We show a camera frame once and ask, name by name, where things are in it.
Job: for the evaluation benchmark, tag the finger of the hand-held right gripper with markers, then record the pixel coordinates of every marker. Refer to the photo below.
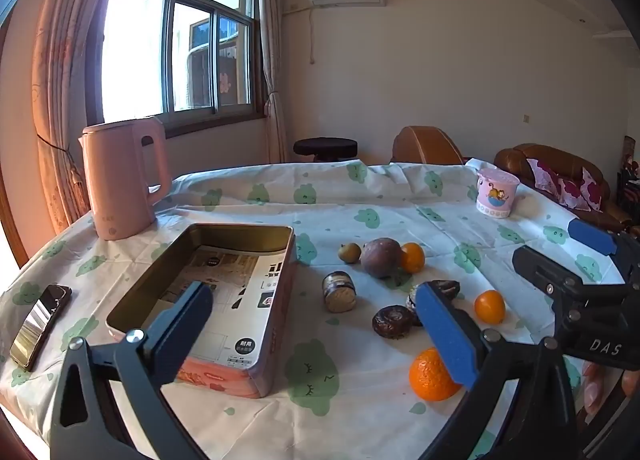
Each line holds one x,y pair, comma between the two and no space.
592,236
547,270

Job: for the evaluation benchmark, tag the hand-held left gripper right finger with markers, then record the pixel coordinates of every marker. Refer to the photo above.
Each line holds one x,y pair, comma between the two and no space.
445,335

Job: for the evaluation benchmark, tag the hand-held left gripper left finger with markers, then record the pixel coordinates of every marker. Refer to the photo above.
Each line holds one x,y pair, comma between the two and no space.
185,335

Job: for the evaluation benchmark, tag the large rough-skinned orange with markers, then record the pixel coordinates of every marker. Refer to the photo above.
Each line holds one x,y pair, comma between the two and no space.
430,380

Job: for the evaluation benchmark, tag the layered chocolate cream cake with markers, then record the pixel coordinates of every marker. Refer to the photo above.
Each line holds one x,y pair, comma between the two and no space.
447,287

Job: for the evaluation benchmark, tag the small smooth orange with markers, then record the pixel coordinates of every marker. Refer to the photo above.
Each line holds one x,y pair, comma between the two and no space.
415,258
489,307

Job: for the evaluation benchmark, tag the dark chocolate round pastry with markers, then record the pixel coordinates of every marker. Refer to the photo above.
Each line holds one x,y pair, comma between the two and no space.
392,321

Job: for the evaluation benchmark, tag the rectangular pink tin box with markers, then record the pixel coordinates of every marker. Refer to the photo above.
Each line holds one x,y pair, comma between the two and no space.
220,382

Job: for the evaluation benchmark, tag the purple passion fruit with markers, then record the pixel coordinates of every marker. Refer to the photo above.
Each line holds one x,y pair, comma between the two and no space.
381,257

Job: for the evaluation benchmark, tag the small round cake roll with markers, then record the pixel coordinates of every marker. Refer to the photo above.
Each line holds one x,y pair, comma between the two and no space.
339,292

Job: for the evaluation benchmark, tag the small brown pear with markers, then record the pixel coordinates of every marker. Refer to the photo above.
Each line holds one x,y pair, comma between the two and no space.
349,253

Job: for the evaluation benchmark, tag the person's right hand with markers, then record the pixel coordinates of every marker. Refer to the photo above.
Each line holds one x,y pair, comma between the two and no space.
597,387

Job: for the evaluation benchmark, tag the pink floral cushion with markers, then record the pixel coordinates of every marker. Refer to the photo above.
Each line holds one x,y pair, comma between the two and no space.
542,174
582,192

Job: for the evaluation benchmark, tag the printed paper lining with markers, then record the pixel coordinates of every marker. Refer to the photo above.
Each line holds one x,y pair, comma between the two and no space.
225,270

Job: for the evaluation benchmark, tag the brown leather sofa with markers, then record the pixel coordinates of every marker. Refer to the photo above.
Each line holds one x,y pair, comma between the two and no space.
560,155

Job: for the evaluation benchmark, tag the pink cartoon cup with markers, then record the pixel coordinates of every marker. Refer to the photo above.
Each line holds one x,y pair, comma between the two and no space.
495,195

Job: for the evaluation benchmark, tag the white cloud-print tablecloth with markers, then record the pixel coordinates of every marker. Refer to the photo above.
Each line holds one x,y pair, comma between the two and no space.
370,390

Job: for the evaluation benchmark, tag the black smartphone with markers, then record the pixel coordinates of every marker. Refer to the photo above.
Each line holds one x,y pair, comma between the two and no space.
40,325

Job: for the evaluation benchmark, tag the pink electric kettle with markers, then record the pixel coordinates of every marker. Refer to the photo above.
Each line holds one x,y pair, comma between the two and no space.
115,180

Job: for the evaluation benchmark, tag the curtain tieback tassel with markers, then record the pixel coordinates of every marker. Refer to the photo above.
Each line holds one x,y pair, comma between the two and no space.
76,185

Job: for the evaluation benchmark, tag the black round stool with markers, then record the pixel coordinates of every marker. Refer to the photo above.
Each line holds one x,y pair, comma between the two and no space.
325,146

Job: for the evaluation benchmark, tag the pink window sticker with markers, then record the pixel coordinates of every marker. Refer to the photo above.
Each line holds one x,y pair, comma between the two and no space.
225,82

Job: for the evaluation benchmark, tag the pink patterned curtain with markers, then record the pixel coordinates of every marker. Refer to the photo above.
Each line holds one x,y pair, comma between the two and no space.
60,90

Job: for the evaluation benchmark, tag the sliding glass window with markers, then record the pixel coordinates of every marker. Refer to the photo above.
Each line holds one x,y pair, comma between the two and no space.
135,50

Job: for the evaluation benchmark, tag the cream sheer curtain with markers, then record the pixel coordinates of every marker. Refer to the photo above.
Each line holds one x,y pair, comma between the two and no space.
272,40

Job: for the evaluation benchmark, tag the air conditioner pipe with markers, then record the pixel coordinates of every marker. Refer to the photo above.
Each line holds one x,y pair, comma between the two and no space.
311,35

